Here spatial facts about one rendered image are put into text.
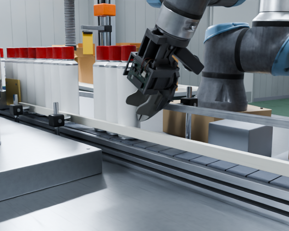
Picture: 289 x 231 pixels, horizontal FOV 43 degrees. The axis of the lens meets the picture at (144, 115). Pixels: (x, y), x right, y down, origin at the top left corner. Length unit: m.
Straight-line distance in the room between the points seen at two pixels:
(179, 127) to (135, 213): 0.52
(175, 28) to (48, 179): 0.35
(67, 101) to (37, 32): 4.60
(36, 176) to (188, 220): 0.28
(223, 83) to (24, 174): 0.57
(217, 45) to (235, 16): 6.70
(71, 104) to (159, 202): 0.47
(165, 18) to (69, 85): 0.41
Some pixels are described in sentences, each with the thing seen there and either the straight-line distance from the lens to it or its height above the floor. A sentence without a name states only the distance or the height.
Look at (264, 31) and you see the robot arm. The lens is 0.93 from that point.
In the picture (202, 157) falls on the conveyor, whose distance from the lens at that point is 0.68.
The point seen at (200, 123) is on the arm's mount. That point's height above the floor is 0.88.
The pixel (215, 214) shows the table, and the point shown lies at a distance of 0.58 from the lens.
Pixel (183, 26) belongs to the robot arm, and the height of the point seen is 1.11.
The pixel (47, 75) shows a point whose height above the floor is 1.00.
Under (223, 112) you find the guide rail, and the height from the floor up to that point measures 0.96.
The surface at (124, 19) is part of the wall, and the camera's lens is 6.15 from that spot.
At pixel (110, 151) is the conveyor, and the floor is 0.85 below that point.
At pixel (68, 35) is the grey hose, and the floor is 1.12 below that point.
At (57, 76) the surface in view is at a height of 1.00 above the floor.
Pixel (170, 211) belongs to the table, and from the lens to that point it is 0.58.
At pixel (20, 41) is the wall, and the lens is 5.50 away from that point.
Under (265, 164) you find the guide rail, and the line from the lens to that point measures 0.57.
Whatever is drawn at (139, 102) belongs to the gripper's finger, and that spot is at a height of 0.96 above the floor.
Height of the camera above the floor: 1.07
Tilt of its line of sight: 10 degrees down
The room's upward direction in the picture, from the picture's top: straight up
